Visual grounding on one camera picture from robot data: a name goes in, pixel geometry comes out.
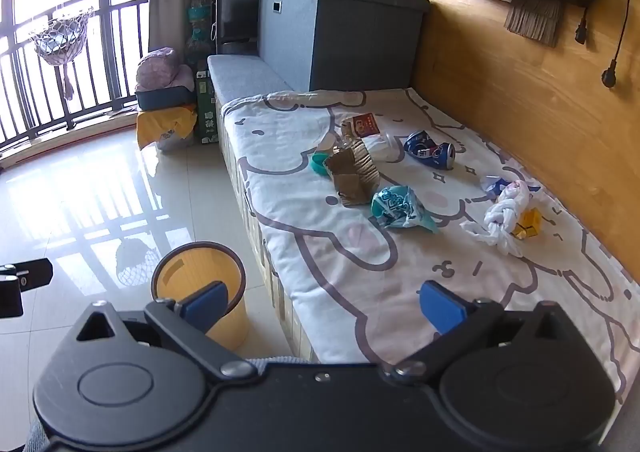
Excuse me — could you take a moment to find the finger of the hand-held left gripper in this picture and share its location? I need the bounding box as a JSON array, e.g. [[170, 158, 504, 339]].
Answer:
[[0, 258, 54, 291], [0, 279, 24, 319]]

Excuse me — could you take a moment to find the grey storage box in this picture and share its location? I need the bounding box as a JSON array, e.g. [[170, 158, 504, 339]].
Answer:
[[256, 0, 432, 93]]

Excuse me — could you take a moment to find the green carton box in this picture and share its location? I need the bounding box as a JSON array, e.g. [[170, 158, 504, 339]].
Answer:
[[194, 63, 221, 143]]

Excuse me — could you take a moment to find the black window railing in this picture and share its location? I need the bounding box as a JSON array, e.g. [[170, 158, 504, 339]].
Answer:
[[0, 0, 151, 148]]

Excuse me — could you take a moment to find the cream bed base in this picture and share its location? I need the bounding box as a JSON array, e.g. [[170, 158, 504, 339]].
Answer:
[[217, 129, 321, 365]]

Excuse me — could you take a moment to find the yellow cloth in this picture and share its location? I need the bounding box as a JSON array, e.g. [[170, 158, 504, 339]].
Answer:
[[136, 104, 198, 150]]

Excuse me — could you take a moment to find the brown fringe tassel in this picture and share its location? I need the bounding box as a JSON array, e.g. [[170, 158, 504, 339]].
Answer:
[[504, 0, 566, 49]]

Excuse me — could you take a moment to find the crushed blue can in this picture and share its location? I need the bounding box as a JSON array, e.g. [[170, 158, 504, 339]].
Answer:
[[403, 130, 457, 170]]

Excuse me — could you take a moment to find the yellow bin with dark rim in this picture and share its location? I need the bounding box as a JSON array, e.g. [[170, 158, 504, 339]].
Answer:
[[151, 241, 251, 350]]

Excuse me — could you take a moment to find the clear plastic piece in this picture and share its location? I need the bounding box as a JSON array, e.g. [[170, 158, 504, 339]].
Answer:
[[315, 131, 353, 158]]

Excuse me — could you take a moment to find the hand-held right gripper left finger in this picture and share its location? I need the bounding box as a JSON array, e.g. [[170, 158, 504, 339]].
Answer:
[[70, 281, 258, 380]]

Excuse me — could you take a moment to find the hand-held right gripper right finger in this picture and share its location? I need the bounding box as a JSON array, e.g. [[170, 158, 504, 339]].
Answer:
[[385, 281, 576, 380]]

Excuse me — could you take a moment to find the pink cloth bundle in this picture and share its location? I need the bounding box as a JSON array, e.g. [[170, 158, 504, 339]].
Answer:
[[136, 47, 195, 93]]

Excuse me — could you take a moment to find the grey bench cushion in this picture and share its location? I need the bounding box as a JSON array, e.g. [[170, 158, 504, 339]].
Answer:
[[207, 53, 293, 105]]

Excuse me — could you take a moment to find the blue and white plastic wrapper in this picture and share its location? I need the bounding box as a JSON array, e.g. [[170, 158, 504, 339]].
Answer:
[[481, 174, 541, 200]]

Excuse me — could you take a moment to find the teal snack wrapper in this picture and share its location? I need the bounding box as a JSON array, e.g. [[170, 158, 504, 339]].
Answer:
[[370, 184, 440, 234]]

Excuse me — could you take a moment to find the yellow wrapper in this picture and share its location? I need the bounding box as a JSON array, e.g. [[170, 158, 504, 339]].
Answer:
[[512, 207, 543, 239]]

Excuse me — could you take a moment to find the white printed bag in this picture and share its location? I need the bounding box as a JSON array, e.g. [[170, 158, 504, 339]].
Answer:
[[155, 124, 196, 152]]

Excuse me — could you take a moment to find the white twisted cloth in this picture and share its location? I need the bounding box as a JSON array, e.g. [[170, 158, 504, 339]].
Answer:
[[460, 179, 531, 255]]

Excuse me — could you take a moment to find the hanging net basket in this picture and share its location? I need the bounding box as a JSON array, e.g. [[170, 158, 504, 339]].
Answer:
[[27, 0, 96, 100]]

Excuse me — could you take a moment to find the green hanging bag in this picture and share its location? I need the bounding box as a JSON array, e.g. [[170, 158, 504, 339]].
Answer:
[[186, 0, 217, 65]]

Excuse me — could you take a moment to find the white plastic cup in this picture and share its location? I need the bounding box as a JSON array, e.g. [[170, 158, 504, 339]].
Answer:
[[362, 132, 405, 163]]

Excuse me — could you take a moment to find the red paper packet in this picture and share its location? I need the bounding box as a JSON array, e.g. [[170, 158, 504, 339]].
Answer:
[[341, 113, 381, 139]]

